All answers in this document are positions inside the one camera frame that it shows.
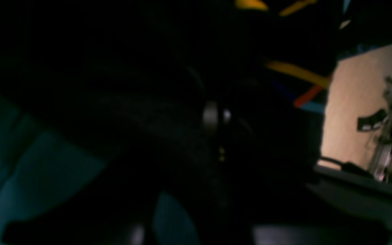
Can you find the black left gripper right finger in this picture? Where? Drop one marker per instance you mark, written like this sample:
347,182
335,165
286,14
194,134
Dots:
272,205

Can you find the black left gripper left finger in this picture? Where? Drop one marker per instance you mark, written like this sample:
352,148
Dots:
114,211

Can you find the teal table cloth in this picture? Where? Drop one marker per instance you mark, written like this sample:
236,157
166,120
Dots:
40,170

